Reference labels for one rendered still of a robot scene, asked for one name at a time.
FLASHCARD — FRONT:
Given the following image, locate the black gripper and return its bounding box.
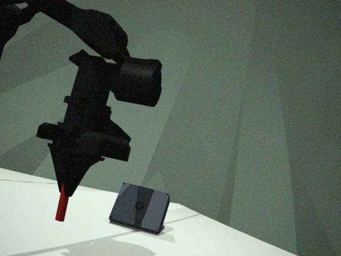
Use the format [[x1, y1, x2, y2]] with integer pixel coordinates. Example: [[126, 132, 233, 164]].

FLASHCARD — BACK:
[[36, 90, 131, 197]]

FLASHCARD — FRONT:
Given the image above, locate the red peg with white band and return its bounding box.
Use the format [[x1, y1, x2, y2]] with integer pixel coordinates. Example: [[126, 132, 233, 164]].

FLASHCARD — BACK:
[[55, 184, 69, 221]]

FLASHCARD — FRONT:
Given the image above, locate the grey sloped panel with hole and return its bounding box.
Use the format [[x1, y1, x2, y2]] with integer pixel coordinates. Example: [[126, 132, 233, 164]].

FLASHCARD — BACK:
[[109, 182, 169, 234]]

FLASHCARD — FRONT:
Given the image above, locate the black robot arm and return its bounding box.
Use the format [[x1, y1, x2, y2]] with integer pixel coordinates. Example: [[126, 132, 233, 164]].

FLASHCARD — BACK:
[[0, 0, 162, 143]]

